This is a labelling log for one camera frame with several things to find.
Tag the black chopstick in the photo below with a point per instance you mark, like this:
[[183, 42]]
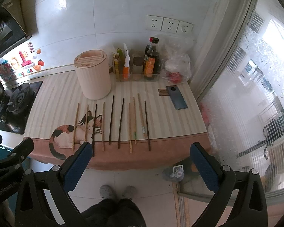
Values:
[[120, 124], [94, 131], [111, 119]]

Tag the wooden chopstick printed tip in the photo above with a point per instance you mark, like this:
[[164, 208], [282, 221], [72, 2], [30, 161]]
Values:
[[141, 117]]

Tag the dark chopstick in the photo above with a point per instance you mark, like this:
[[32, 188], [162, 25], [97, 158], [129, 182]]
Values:
[[147, 126]]

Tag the wooden chopstick green mark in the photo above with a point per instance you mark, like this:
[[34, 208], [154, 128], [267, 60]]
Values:
[[135, 129]]

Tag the black gas stove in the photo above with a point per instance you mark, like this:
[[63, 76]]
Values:
[[16, 107]]

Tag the person's grey slippers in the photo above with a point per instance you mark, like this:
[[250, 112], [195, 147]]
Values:
[[107, 192]]

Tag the water bottle on floor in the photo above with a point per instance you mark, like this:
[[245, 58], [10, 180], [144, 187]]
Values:
[[174, 173]]

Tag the blue smartphone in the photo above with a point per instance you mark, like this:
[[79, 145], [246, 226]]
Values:
[[176, 97]]

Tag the beige round utensil holder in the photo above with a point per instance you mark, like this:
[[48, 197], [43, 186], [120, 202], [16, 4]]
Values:
[[92, 69]]

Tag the range hood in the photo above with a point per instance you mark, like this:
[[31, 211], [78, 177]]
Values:
[[13, 31]]

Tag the clear condiment tray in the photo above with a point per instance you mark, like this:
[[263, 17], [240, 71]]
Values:
[[131, 77]]

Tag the small brown card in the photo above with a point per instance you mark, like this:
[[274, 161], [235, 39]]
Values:
[[163, 92]]

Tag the white orange paper packet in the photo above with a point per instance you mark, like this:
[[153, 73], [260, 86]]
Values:
[[126, 68]]

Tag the clear plastic bag red contents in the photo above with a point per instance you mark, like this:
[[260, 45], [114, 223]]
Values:
[[175, 60]]

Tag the white plastic bag left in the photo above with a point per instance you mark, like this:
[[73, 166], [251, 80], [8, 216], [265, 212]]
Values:
[[110, 50]]

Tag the jar with brown lid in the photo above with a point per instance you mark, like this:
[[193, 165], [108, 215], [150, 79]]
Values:
[[137, 64]]

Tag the soy sauce bottle black cap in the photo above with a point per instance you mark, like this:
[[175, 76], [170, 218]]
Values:
[[151, 61]]

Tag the colourful wall stickers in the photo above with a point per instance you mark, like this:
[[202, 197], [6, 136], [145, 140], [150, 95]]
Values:
[[21, 61]]

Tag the white wall socket right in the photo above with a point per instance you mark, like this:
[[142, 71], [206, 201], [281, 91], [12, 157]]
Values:
[[184, 28]]

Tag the white wall socket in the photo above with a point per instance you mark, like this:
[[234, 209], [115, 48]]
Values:
[[184, 28], [154, 22], [169, 25]]

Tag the white wall socket middle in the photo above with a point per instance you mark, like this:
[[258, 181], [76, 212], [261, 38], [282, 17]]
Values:
[[169, 25]]

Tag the white wall socket left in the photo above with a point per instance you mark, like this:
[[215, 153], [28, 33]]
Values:
[[154, 22]]

